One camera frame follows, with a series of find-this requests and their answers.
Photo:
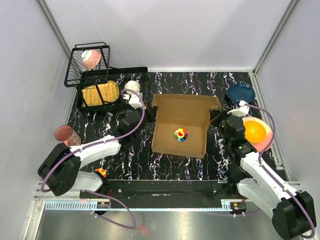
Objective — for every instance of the pink patterned bowl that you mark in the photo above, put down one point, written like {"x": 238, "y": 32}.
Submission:
{"x": 90, "y": 58}

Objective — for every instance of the pink plate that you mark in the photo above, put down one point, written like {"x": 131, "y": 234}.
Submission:
{"x": 269, "y": 134}

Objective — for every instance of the black wire dish rack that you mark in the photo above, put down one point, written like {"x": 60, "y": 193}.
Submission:
{"x": 79, "y": 78}

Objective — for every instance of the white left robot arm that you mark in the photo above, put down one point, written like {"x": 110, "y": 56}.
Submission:
{"x": 61, "y": 170}

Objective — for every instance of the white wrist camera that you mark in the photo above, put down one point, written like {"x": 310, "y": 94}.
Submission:
{"x": 133, "y": 99}
{"x": 241, "y": 111}

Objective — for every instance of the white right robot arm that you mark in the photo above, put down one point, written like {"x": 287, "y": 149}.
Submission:
{"x": 292, "y": 213}

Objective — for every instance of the dark blue bowl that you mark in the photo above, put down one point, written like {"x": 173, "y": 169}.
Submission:
{"x": 241, "y": 91}

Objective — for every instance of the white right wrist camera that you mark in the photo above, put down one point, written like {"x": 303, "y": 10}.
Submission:
{"x": 241, "y": 111}

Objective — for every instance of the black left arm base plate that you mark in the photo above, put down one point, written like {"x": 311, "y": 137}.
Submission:
{"x": 177, "y": 191}

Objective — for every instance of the colourful flower toy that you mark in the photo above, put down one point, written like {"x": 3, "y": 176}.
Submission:
{"x": 181, "y": 134}

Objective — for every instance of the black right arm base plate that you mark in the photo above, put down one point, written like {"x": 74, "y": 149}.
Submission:
{"x": 226, "y": 190}

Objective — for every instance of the orange bowl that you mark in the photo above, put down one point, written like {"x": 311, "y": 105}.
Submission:
{"x": 255, "y": 132}

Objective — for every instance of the orange striped toy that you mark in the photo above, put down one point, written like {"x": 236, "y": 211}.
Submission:
{"x": 102, "y": 172}

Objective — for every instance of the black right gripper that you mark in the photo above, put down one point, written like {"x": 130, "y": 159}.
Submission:
{"x": 215, "y": 115}

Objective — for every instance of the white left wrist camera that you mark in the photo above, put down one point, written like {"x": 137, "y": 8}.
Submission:
{"x": 133, "y": 99}

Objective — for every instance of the pink mug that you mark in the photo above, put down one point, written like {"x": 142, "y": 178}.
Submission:
{"x": 67, "y": 135}

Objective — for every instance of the yellow woven plate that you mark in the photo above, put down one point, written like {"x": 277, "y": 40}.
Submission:
{"x": 99, "y": 94}

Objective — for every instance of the brown cardboard box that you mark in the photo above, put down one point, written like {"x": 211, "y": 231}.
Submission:
{"x": 190, "y": 112}

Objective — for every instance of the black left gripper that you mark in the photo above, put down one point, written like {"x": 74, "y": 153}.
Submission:
{"x": 151, "y": 112}

